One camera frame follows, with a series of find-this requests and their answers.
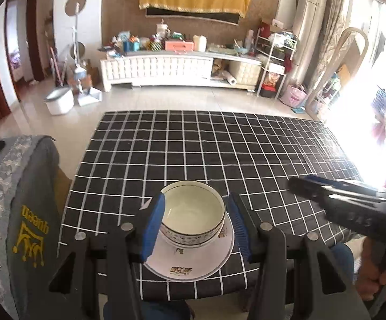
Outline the person's right leg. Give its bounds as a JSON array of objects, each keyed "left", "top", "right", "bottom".
[{"left": 331, "top": 242, "right": 357, "bottom": 274}]

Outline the small dark patterned bowl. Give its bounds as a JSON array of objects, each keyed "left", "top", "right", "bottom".
[{"left": 160, "top": 181, "right": 227, "bottom": 248}]

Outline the white handled broom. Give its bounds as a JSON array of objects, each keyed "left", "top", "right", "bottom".
[{"left": 73, "top": 3, "right": 87, "bottom": 96}]

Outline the black television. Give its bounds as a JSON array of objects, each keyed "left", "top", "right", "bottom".
[{"left": 146, "top": 7, "right": 241, "bottom": 26}]

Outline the white plastic container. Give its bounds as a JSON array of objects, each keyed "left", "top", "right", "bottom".
[{"left": 193, "top": 35, "right": 208, "bottom": 53}]

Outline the person's right hand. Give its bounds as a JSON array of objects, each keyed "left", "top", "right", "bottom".
[{"left": 356, "top": 237, "right": 386, "bottom": 304}]

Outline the red hanging garment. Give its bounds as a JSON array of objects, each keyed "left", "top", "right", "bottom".
[{"left": 371, "top": 120, "right": 386, "bottom": 148}]

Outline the pink bag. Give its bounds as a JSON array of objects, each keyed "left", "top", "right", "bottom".
[{"left": 281, "top": 83, "right": 308, "bottom": 109}]

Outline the cardboard box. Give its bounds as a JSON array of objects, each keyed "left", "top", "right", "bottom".
[{"left": 86, "top": 68, "right": 100, "bottom": 87}]

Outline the grey lace-trimmed seat cover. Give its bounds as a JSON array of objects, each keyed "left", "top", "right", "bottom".
[{"left": 0, "top": 135, "right": 63, "bottom": 311}]

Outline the arched standing mirror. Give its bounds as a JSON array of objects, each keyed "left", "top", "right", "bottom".
[{"left": 306, "top": 27, "right": 369, "bottom": 122}]

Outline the bear print plate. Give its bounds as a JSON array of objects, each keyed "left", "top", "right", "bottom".
[{"left": 143, "top": 215, "right": 235, "bottom": 281}]

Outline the brown round wall panel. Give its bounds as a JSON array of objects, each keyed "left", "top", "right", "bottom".
[{"left": 64, "top": 0, "right": 87, "bottom": 16}]

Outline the black white checkered tablecloth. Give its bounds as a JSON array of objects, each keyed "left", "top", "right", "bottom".
[{"left": 58, "top": 110, "right": 363, "bottom": 301}]

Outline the pink storage box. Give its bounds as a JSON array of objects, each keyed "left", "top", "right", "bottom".
[{"left": 164, "top": 40, "right": 195, "bottom": 53}]

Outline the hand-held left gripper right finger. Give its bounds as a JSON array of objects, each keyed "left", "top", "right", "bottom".
[{"left": 228, "top": 193, "right": 371, "bottom": 320}]

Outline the patterned beige curtain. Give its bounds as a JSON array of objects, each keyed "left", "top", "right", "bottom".
[{"left": 316, "top": 0, "right": 353, "bottom": 84}]

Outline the standing air conditioner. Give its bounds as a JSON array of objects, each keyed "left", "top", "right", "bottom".
[{"left": 291, "top": 0, "right": 327, "bottom": 90}]

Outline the white mop bucket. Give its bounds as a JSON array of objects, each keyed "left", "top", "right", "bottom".
[{"left": 45, "top": 87, "right": 75, "bottom": 116}]

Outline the white tufted TV cabinet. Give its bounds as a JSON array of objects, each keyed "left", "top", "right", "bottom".
[{"left": 100, "top": 51, "right": 263, "bottom": 91}]

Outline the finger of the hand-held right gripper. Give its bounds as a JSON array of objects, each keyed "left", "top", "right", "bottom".
[
  {"left": 287, "top": 177, "right": 377, "bottom": 205},
  {"left": 307, "top": 175, "right": 386, "bottom": 197}
]

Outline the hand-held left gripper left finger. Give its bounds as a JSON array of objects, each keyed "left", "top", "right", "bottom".
[{"left": 48, "top": 193, "right": 166, "bottom": 320}]

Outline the white storage rack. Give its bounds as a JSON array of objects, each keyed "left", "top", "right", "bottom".
[{"left": 256, "top": 28, "right": 297, "bottom": 99}]

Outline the blue plastic basket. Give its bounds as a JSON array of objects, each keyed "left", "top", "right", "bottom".
[{"left": 373, "top": 88, "right": 386, "bottom": 118}]

